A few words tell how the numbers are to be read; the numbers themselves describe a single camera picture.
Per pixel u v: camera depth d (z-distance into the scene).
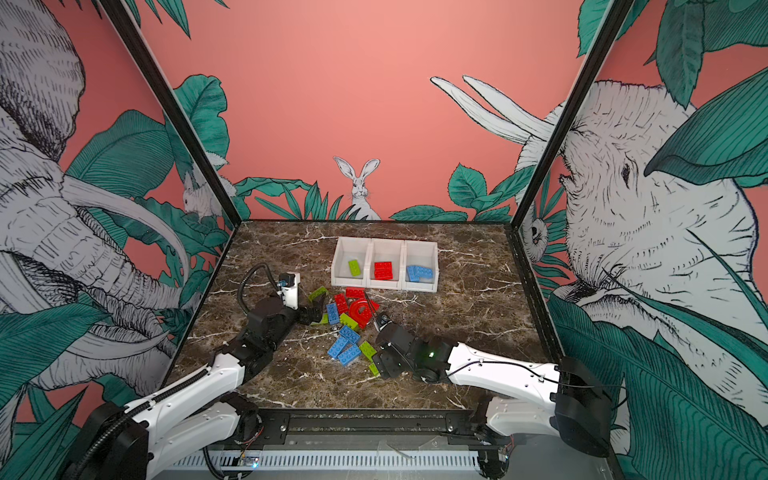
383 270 1.04
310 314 0.73
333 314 0.94
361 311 0.93
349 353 0.86
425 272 1.01
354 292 0.98
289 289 0.70
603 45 0.74
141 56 0.76
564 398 0.42
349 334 0.90
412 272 1.03
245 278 1.03
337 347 0.86
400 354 0.57
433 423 0.77
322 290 0.99
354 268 1.07
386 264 1.05
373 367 0.71
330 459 0.78
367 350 0.87
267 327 0.62
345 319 0.91
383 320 0.70
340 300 0.96
